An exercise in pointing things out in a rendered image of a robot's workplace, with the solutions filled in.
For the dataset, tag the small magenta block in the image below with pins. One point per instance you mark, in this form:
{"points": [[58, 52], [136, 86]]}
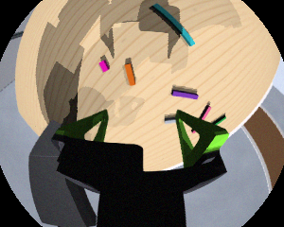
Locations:
{"points": [[104, 66]]}

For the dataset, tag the green rod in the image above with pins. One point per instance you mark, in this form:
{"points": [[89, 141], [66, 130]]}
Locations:
{"points": [[218, 121]]}

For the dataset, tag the turquoise rod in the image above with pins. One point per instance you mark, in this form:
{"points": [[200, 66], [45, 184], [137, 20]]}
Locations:
{"points": [[175, 23]]}

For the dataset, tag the pink rod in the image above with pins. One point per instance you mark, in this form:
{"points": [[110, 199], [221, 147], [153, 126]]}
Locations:
{"points": [[204, 114]]}

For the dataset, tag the purple rod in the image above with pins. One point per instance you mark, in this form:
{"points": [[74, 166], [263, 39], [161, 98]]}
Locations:
{"points": [[184, 94]]}

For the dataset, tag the orange rod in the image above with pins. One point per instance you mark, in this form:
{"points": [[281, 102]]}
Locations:
{"points": [[130, 75]]}

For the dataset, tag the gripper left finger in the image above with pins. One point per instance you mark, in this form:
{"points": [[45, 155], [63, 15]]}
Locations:
{"points": [[78, 128]]}

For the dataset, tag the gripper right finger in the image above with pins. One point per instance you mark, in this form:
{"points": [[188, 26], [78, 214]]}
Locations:
{"points": [[211, 138]]}

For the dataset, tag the grey rod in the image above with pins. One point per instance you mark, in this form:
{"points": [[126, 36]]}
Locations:
{"points": [[169, 120]]}

